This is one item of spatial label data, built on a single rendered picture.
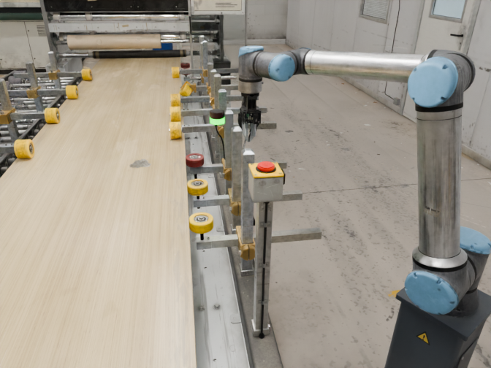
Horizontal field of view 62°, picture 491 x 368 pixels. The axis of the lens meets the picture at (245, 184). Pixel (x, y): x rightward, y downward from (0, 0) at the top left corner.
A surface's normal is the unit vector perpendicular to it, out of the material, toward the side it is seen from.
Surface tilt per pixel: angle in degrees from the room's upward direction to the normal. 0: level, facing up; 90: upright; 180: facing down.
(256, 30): 90
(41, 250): 0
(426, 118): 93
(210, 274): 0
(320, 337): 0
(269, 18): 90
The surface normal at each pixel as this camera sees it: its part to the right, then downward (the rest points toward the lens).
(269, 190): 0.15, 0.47
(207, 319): 0.01, -0.88
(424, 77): -0.72, 0.20
